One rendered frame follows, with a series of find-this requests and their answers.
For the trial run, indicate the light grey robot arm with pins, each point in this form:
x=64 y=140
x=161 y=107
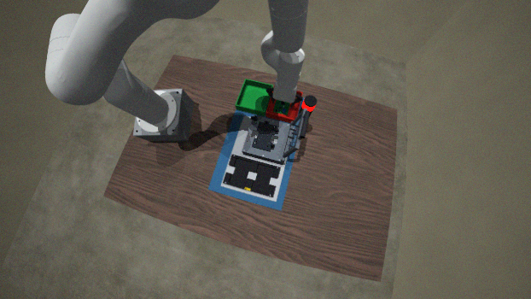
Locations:
x=85 y=59

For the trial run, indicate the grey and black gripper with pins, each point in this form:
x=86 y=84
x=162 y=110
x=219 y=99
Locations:
x=283 y=95

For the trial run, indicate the red bin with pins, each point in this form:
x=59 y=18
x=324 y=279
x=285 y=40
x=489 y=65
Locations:
x=276 y=116

